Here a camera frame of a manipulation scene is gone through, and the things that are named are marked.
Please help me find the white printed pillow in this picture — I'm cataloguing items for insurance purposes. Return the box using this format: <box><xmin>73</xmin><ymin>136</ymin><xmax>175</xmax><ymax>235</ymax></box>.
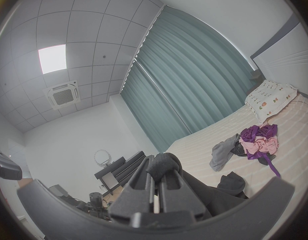
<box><xmin>245</xmin><ymin>80</ymin><xmax>298</xmax><ymax>123</ymax></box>

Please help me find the bed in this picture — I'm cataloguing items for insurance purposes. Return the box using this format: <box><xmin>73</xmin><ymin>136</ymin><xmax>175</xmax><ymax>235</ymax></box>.
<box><xmin>165</xmin><ymin>14</ymin><xmax>308</xmax><ymax>209</ymax></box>

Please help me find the round white mirror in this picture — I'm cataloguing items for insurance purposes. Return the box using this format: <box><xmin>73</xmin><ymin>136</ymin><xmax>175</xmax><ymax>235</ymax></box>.
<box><xmin>94</xmin><ymin>149</ymin><xmax>112</xmax><ymax>166</ymax></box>

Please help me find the black T-shirt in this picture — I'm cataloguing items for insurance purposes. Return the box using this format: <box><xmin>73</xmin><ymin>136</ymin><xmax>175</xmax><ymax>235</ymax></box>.
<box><xmin>146</xmin><ymin>153</ymin><xmax>247</xmax><ymax>218</ymax></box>

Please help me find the grey garment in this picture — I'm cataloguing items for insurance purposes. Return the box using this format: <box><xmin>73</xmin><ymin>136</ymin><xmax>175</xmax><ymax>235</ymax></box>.
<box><xmin>210</xmin><ymin>133</ymin><xmax>241</xmax><ymax>172</ymax></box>

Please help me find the square ceiling light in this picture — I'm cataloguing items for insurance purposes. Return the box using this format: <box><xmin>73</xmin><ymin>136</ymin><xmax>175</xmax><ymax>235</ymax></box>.
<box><xmin>38</xmin><ymin>44</ymin><xmax>67</xmax><ymax>74</ymax></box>

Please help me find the ceiling air conditioner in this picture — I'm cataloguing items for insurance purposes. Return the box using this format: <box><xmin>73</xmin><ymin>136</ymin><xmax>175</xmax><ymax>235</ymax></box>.
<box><xmin>43</xmin><ymin>80</ymin><xmax>82</xmax><ymax>109</ymax></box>

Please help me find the pile of clothes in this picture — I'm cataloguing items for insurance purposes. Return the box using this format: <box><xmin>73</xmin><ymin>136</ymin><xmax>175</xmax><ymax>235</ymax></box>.
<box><xmin>239</xmin><ymin>124</ymin><xmax>281</xmax><ymax>178</ymax></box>

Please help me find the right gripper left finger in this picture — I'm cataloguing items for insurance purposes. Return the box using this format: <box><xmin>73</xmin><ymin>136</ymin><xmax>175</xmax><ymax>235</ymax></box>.
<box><xmin>109</xmin><ymin>155</ymin><xmax>156</xmax><ymax>223</ymax></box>

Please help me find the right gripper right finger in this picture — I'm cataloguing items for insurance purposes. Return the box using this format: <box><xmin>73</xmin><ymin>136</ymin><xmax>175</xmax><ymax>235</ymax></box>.
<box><xmin>159</xmin><ymin>170</ymin><xmax>212</xmax><ymax>222</ymax></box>

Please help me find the blue-green curtain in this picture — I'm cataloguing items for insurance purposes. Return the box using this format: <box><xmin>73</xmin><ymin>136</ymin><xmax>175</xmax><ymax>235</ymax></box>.
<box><xmin>120</xmin><ymin>61</ymin><xmax>192</xmax><ymax>153</ymax></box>
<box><xmin>135</xmin><ymin>5</ymin><xmax>257</xmax><ymax>137</ymax></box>

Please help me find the grey bedside table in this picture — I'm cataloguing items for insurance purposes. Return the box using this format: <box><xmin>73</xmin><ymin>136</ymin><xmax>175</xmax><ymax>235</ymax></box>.
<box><xmin>247</xmin><ymin>69</ymin><xmax>266</xmax><ymax>94</ymax></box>

